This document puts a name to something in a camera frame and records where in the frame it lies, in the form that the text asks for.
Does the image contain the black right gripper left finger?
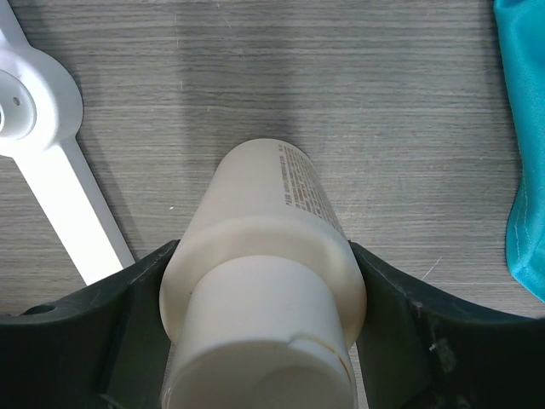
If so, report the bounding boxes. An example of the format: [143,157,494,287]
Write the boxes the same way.
[1,240,178,408]

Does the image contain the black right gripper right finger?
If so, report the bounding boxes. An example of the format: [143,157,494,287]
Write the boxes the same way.
[351,243,544,408]

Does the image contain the cream white bottle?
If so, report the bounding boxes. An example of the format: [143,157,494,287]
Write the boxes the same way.
[159,139,367,408]

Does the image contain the teal fabric bag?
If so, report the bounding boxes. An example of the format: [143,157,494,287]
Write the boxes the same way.
[494,1,544,300]

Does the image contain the white rack base foot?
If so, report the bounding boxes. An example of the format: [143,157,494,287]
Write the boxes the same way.
[1,1,135,285]

